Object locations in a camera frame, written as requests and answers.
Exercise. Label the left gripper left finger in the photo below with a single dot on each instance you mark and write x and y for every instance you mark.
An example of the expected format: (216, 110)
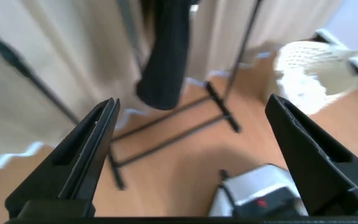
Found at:
(73, 174)

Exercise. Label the black shorts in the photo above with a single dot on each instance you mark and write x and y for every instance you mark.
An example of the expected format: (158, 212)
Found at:
(166, 62)

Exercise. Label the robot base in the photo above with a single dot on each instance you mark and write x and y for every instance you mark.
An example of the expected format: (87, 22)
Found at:
(259, 183)

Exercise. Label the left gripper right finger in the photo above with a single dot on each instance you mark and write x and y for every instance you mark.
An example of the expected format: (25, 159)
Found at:
(322, 171)

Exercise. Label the beige curtain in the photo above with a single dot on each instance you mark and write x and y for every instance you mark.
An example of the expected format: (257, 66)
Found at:
(73, 46)

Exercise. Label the black clothes rack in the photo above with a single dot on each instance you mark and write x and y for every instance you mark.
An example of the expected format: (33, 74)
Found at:
(222, 105)

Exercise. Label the white laundry basket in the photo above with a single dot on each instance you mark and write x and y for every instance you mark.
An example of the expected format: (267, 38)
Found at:
(322, 56)

